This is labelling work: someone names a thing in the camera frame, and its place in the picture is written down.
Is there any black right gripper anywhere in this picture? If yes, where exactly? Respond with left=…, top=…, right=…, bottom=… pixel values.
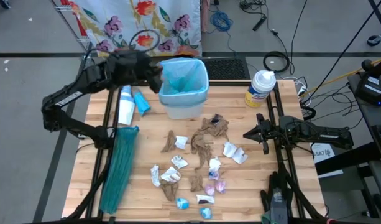
left=243, top=113, right=283, bottom=156

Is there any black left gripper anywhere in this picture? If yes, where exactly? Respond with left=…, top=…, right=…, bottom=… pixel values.
left=108, top=49, right=164, bottom=94

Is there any light blue bin liner bag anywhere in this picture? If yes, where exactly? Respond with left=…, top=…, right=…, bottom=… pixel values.
left=158, top=57, right=209, bottom=108

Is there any large white paper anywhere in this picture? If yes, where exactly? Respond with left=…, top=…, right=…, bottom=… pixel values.
left=223, top=141, right=249, bottom=165

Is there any white plastic trash bin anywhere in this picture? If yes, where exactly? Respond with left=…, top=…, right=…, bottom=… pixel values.
left=160, top=93, right=206, bottom=121

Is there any brown paper strip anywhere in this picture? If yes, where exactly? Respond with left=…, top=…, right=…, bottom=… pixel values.
left=160, top=129, right=178, bottom=153

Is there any small white paper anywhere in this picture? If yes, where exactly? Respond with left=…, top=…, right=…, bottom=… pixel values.
left=174, top=135, right=189, bottom=150

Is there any brown paper ball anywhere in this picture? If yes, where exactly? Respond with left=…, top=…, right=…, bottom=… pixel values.
left=160, top=180, right=180, bottom=202
left=190, top=174, right=204, bottom=193

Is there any white wrapper with dark print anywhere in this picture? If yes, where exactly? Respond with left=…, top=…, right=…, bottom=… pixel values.
left=171, top=154, right=189, bottom=170

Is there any white wrapper with brown patch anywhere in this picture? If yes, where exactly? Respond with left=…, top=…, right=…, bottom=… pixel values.
left=196, top=194, right=215, bottom=205

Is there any twisted white tissue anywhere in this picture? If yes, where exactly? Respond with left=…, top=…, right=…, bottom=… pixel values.
left=150, top=164, right=162, bottom=187

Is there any white spray bottle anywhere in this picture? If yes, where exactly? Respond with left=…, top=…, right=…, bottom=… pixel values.
left=117, top=85, right=136, bottom=126

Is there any Lysol wipes canister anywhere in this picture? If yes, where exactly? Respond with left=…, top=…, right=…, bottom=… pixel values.
left=244, top=70, right=277, bottom=109

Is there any floral print curtain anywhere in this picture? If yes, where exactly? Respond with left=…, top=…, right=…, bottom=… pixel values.
left=70, top=0, right=203, bottom=58

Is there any white power strip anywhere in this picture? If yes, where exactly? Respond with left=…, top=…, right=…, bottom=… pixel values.
left=283, top=76, right=308, bottom=97

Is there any white paper sign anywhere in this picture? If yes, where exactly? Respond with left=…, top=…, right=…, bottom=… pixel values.
left=310, top=139, right=344, bottom=179

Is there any black gray clamp device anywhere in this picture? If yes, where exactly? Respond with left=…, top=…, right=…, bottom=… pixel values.
left=260, top=170, right=298, bottom=224

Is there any black rubber floor mat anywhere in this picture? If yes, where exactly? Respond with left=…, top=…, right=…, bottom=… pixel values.
left=202, top=57, right=252, bottom=81

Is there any pink cloth strip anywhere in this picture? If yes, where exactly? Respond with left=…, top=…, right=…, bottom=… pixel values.
left=201, top=0, right=211, bottom=34

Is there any teal folded umbrella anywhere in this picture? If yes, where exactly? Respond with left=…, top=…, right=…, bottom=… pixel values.
left=99, top=125, right=140, bottom=215

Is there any black handheld device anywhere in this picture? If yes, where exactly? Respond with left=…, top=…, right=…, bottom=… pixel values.
left=252, top=15, right=268, bottom=32

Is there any dark gray side desk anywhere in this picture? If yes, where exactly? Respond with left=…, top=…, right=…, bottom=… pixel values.
left=314, top=73, right=381, bottom=218

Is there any black slanted pole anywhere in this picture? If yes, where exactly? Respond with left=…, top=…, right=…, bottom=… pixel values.
left=303, top=0, right=381, bottom=103

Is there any black box device with labels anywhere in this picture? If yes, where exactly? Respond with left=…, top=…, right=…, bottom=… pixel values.
left=354, top=58, right=381, bottom=107

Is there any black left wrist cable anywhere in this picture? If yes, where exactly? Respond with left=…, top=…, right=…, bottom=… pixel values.
left=129, top=29, right=162, bottom=54

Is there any black coiled cable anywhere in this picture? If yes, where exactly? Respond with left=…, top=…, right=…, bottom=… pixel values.
left=263, top=50, right=291, bottom=74

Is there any metal wire rack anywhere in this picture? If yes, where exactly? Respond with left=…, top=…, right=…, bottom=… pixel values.
left=52, top=0, right=94, bottom=52

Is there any blue coiled cable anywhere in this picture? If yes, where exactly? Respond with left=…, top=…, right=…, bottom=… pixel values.
left=209, top=11, right=237, bottom=54

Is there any yellow cable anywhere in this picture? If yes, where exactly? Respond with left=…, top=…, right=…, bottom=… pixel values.
left=301, top=55, right=381, bottom=96

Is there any thin black hanging cable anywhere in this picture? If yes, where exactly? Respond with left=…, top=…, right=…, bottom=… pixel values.
left=289, top=0, right=308, bottom=67

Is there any black cable bundle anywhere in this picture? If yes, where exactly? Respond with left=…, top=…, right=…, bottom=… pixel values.
left=239, top=0, right=267, bottom=10

